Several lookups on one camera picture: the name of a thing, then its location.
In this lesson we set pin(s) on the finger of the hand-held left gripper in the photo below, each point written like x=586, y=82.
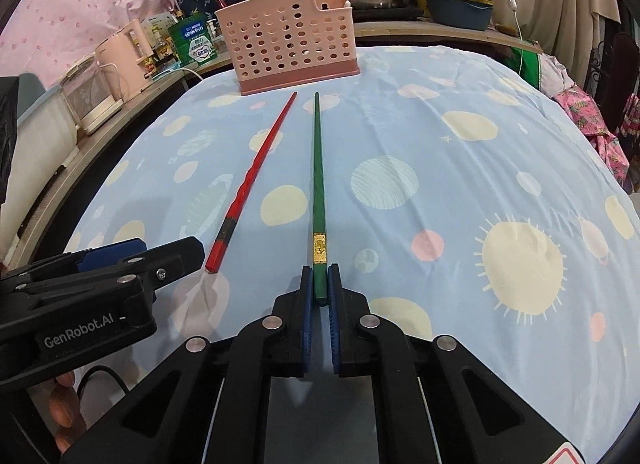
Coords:
x=175, y=256
x=112, y=253

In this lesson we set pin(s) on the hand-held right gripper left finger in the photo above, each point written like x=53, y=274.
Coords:
x=306, y=329

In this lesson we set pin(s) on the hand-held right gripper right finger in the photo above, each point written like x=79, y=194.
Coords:
x=334, y=329

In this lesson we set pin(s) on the green chopstick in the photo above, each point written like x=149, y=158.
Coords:
x=317, y=174

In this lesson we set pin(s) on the pink perforated plastic basket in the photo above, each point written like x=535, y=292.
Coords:
x=290, y=44

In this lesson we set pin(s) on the person's left hand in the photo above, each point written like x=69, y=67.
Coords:
x=67, y=409

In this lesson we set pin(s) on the white countertop appliance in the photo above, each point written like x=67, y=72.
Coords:
x=92, y=94

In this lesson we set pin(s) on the blue spotted tablecloth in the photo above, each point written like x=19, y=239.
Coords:
x=450, y=169

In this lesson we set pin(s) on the pink electric kettle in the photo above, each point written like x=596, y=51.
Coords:
x=125, y=54

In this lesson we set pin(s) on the cluster of small bottles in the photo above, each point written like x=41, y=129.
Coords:
x=157, y=49

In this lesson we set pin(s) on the black induction cooker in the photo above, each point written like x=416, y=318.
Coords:
x=390, y=14

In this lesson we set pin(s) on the green cloth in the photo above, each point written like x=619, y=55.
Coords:
x=531, y=69

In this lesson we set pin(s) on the pink flowered cloth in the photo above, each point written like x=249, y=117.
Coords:
x=595, y=129

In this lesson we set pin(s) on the stack of teal dishes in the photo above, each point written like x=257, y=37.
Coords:
x=457, y=6

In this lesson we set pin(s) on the dark chair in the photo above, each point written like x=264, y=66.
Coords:
x=627, y=74

